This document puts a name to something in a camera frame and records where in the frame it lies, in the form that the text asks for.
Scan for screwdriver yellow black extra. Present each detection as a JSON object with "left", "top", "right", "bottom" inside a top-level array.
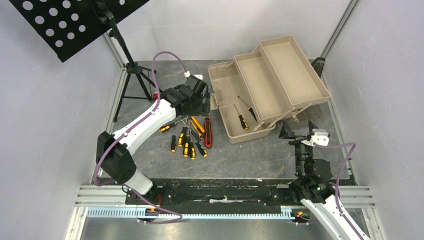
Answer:
[{"left": 233, "top": 104, "right": 249, "bottom": 131}]

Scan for screwdriver black handle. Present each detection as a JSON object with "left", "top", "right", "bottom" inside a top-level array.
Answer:
[{"left": 237, "top": 95, "right": 258, "bottom": 122}]

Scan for beige plastic tool box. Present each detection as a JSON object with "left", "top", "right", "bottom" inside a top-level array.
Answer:
[{"left": 207, "top": 35, "right": 331, "bottom": 144}]

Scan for screwdriver yellow black sideways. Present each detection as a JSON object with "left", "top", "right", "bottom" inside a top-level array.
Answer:
[{"left": 159, "top": 120, "right": 183, "bottom": 133}]

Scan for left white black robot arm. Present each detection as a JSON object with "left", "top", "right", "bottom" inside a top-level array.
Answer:
[{"left": 96, "top": 74, "right": 211, "bottom": 204}]

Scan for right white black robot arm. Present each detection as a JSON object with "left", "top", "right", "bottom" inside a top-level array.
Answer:
[{"left": 278, "top": 120, "right": 369, "bottom": 240}]

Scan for red black utility knife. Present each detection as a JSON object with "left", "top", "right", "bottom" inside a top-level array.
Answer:
[{"left": 203, "top": 117, "right": 213, "bottom": 149}]

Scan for black metronome clear cover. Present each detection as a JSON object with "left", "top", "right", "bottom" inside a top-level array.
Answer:
[{"left": 311, "top": 57, "right": 326, "bottom": 78}]

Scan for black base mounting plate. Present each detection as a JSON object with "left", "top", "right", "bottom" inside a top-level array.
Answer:
[{"left": 145, "top": 178, "right": 302, "bottom": 215}]

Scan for black perforated music stand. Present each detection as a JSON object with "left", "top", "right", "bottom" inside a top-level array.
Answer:
[{"left": 10, "top": 0, "right": 155, "bottom": 102}]

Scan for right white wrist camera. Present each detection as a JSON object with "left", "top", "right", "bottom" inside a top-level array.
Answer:
[{"left": 301, "top": 128, "right": 330, "bottom": 147}]

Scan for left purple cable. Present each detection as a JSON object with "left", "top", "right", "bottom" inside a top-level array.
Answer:
[{"left": 92, "top": 51, "right": 190, "bottom": 225}]

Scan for aluminium frame rail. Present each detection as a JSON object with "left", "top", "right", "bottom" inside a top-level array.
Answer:
[{"left": 64, "top": 33, "right": 160, "bottom": 240}]

